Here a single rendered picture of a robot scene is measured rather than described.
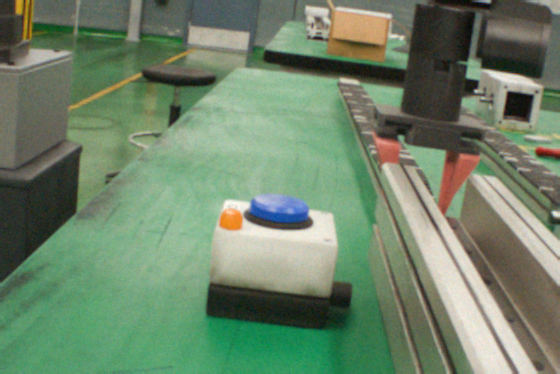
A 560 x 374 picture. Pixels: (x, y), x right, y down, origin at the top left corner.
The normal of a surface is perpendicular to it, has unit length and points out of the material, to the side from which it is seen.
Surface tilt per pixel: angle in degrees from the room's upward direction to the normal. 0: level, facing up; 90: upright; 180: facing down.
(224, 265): 90
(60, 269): 0
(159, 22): 90
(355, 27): 68
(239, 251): 90
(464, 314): 0
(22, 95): 90
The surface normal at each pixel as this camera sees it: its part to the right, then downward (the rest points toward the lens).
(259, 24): -0.07, 0.24
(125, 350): 0.12, -0.96
